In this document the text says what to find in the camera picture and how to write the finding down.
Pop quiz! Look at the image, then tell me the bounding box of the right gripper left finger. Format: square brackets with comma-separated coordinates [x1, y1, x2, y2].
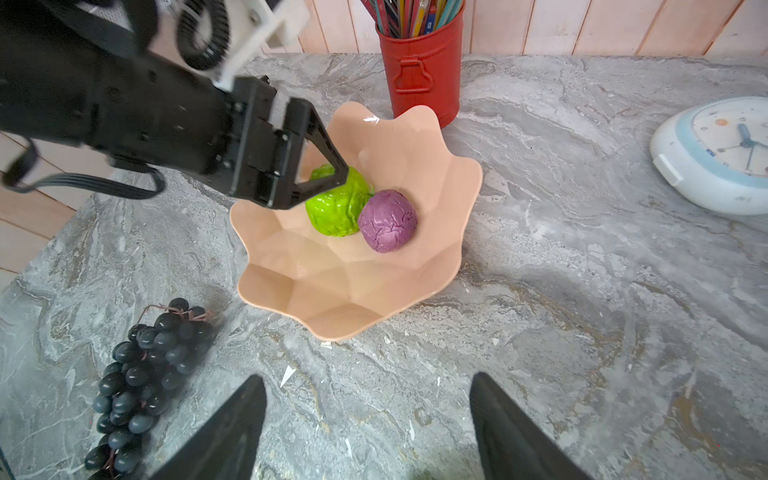
[152, 375, 267, 480]

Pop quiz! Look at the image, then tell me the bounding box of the white round clock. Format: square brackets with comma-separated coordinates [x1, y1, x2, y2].
[650, 96, 767, 216]

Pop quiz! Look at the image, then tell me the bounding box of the bundle of pencils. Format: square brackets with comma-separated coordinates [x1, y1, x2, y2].
[361, 0, 465, 40]

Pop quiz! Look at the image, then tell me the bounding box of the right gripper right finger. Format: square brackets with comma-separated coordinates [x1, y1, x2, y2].
[469, 372, 590, 480]

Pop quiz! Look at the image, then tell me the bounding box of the purple fake fruit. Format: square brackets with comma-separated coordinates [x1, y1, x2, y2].
[358, 189, 418, 253]

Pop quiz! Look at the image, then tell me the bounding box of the green bumpy fake fruit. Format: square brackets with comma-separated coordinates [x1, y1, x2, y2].
[305, 167, 375, 237]

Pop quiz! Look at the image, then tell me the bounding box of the dark purple grape bunch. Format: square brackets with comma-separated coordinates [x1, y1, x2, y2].
[83, 297, 216, 479]

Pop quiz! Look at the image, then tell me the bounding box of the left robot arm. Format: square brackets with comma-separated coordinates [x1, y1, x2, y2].
[1, 1, 349, 210]

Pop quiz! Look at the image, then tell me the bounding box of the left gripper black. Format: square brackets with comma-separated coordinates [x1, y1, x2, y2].
[212, 77, 349, 210]

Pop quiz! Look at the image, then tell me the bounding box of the red pencil cup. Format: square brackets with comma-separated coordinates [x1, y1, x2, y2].
[378, 1, 465, 128]

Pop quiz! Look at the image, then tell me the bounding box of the pink scalloped fruit bowl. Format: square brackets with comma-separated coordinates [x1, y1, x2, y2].
[229, 100, 485, 343]

